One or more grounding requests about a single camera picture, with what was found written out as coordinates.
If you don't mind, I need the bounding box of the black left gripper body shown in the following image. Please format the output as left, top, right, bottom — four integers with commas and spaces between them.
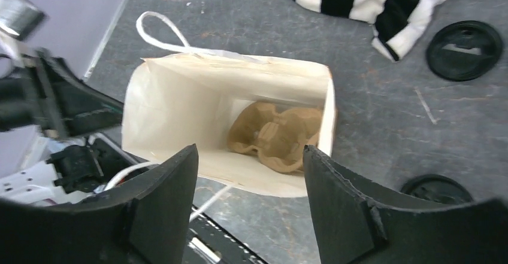
1, 48, 72, 139

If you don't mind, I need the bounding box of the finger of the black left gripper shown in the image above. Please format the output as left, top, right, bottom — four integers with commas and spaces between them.
37, 50, 123, 138

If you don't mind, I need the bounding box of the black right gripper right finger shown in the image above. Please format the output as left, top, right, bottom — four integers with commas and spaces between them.
303, 145, 507, 263

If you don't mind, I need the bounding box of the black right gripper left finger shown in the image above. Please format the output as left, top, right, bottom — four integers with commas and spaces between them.
1, 145, 199, 263

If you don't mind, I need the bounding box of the black plastic cup lid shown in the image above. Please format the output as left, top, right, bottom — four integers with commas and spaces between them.
400, 174, 474, 205

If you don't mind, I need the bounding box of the brown cardboard cup carrier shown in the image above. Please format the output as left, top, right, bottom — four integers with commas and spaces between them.
226, 102, 323, 174

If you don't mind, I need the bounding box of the brown paper bag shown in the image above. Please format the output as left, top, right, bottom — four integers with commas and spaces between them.
122, 11, 337, 198

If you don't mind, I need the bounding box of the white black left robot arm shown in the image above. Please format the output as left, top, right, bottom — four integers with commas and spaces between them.
1, 48, 155, 207

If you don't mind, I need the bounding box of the stack of black lids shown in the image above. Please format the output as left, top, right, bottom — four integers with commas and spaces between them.
425, 20, 504, 82

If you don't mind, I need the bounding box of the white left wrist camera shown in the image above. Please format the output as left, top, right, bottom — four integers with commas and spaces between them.
1, 0, 47, 61

